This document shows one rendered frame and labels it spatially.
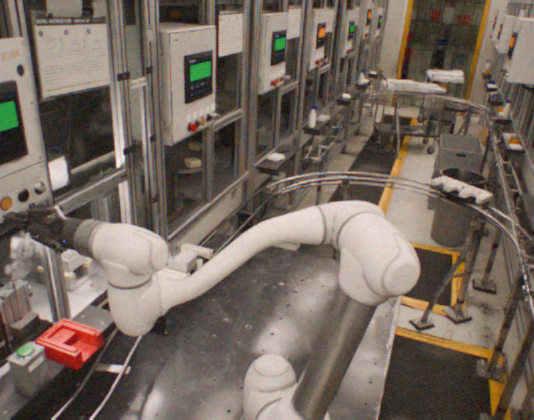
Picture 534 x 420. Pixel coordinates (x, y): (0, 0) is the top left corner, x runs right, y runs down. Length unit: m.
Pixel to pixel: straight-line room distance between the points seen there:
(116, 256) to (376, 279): 0.57
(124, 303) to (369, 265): 0.56
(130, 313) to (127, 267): 0.13
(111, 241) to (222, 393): 0.87
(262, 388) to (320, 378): 0.27
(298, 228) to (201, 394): 0.83
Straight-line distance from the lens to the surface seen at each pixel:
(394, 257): 1.04
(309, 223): 1.17
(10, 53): 1.40
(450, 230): 4.35
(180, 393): 1.78
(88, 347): 1.64
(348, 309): 1.15
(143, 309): 1.16
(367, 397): 1.83
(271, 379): 1.46
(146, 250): 1.05
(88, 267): 1.96
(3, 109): 1.36
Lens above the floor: 1.98
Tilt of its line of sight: 26 degrees down
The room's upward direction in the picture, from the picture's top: 3 degrees clockwise
